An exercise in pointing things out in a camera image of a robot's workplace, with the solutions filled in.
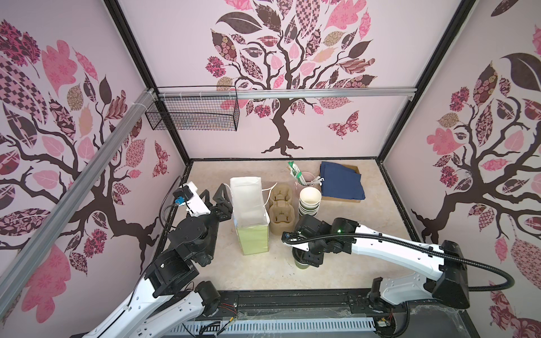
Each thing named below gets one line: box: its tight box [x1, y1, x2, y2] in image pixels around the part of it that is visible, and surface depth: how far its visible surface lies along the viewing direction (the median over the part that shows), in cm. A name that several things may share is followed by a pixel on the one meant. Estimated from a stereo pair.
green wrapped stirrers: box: [287, 160, 307, 186], surface depth 94 cm
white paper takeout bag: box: [226, 176, 278, 256], surface depth 82 cm
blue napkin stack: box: [319, 161, 366, 200], surface depth 108 cm
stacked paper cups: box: [297, 186, 322, 217], surface depth 85 cm
